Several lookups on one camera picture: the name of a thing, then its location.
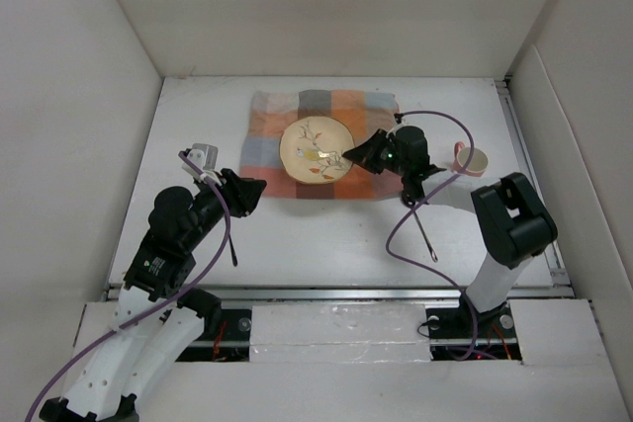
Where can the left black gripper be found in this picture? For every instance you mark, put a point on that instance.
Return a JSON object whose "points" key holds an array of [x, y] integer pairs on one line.
{"points": [[241, 193]]}

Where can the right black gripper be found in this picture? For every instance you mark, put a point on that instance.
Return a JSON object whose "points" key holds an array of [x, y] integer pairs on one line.
{"points": [[364, 154]]}

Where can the beige bird pattern plate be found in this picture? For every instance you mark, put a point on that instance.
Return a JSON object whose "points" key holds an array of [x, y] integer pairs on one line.
{"points": [[311, 150]]}

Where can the black metal fork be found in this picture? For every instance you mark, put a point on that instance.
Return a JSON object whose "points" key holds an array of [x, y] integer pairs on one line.
{"points": [[233, 255]]}

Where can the orange blue checkered cloth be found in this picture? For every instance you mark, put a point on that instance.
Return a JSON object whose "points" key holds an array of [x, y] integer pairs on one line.
{"points": [[361, 112]]}

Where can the pink ceramic mug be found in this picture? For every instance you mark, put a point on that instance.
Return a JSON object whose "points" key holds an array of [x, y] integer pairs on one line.
{"points": [[469, 161]]}

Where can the black metal spoon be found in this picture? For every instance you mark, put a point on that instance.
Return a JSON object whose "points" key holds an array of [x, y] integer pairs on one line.
{"points": [[432, 253]]}

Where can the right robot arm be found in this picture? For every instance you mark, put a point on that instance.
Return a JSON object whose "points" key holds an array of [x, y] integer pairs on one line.
{"points": [[513, 221]]}

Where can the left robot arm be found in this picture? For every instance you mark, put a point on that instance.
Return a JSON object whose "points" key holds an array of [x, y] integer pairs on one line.
{"points": [[158, 315]]}

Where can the white foam block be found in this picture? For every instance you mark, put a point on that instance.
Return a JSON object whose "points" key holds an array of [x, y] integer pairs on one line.
{"points": [[343, 333]]}

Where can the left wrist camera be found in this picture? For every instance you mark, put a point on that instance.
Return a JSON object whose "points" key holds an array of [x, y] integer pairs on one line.
{"points": [[200, 159]]}

